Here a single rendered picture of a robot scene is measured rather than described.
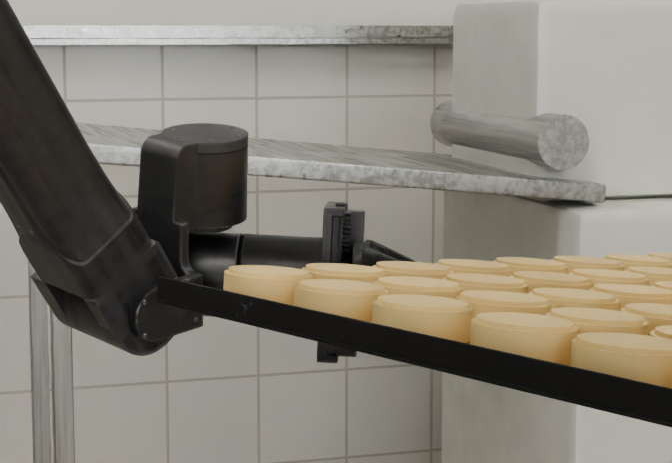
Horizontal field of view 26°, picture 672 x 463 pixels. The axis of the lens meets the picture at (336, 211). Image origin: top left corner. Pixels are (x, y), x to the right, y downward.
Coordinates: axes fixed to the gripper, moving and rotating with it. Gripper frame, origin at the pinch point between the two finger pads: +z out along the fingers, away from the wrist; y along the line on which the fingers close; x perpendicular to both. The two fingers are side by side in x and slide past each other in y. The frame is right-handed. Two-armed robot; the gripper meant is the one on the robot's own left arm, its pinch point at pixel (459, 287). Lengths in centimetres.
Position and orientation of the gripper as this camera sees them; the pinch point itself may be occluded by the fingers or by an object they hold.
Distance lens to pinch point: 97.8
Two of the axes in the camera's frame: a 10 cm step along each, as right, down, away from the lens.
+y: -0.5, 10.0, 0.8
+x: -0.5, 0.8, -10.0
